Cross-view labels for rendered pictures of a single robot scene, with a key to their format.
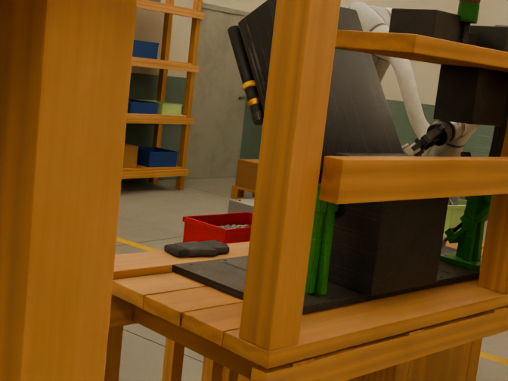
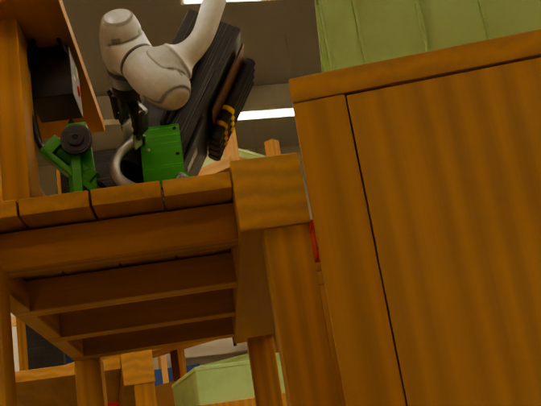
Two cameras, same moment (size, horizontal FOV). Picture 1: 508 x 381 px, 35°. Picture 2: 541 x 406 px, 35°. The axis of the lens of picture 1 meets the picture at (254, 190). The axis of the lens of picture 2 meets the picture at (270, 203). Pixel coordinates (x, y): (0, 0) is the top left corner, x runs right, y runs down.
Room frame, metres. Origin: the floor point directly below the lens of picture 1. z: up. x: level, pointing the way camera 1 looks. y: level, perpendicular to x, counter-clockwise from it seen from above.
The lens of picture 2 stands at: (4.07, -1.92, 0.31)
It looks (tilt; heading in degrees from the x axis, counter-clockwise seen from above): 17 degrees up; 130
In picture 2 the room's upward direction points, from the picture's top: 9 degrees counter-clockwise
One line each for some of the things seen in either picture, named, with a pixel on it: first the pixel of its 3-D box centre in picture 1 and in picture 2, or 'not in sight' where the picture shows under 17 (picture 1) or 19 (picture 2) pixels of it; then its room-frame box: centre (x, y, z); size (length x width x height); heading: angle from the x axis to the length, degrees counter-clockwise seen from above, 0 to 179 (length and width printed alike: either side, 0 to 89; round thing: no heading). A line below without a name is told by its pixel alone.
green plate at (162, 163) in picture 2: not in sight; (163, 160); (2.39, -0.35, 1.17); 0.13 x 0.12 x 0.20; 135
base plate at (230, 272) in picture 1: (362, 267); not in sight; (2.29, -0.34, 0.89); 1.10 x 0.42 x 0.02; 135
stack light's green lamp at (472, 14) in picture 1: (468, 13); not in sight; (2.00, -0.47, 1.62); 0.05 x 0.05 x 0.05
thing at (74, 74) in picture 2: (471, 95); (55, 84); (2.23, -0.57, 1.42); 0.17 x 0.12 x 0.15; 135
